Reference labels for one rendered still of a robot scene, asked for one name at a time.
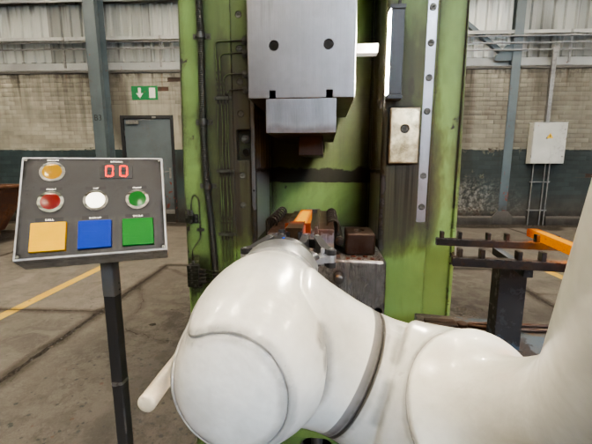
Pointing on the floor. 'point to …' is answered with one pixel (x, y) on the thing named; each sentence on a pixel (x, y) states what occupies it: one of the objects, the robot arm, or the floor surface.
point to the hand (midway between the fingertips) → (296, 236)
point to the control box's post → (113, 307)
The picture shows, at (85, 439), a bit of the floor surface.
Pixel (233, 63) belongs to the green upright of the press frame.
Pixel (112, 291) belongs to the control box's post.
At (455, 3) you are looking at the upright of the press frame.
